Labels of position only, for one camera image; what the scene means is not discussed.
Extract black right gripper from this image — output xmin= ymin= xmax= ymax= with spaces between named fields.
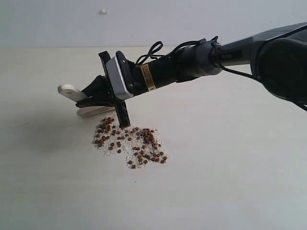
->
xmin=76 ymin=51 xmax=146 ymax=128

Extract wooden handled paint brush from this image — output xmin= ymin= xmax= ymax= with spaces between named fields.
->
xmin=58 ymin=84 xmax=115 ymax=118

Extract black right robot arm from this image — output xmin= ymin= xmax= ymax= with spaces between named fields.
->
xmin=76 ymin=23 xmax=307 ymax=128

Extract pile of brown beans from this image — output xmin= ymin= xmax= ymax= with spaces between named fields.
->
xmin=92 ymin=116 xmax=170 ymax=169

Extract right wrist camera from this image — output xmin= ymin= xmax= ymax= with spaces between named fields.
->
xmin=106 ymin=51 xmax=133 ymax=100

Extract small white wall fixture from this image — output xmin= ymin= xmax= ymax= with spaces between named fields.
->
xmin=99 ymin=9 xmax=107 ymax=15

